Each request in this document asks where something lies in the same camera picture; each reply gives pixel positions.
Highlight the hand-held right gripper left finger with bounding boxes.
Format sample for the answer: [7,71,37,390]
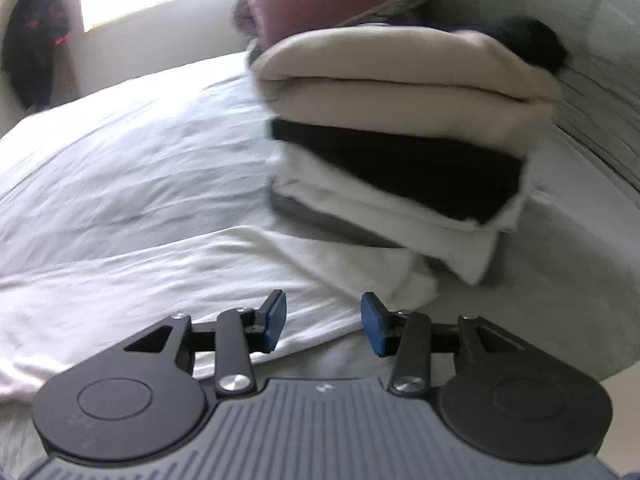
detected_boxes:
[122,289,288,396]

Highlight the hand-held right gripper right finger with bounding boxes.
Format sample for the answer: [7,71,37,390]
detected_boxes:
[361,291,523,395]

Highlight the white pants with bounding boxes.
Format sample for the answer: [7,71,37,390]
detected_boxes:
[0,225,441,406]

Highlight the hanging dark clothes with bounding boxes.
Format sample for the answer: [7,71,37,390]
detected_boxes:
[2,0,76,108]

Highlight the folded white garment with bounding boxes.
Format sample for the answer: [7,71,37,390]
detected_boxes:
[272,147,526,286]

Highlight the folded grey garment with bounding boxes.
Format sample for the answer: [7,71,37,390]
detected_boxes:
[270,187,406,251]

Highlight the folded black garment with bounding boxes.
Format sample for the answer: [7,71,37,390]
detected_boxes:
[270,117,533,226]

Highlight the grey sheeted bed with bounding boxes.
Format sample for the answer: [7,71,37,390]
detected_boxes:
[0,50,640,461]

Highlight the white flat board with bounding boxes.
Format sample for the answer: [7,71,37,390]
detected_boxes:
[600,355,640,461]

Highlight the dark cloth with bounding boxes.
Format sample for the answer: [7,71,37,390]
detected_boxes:
[452,17,571,73]

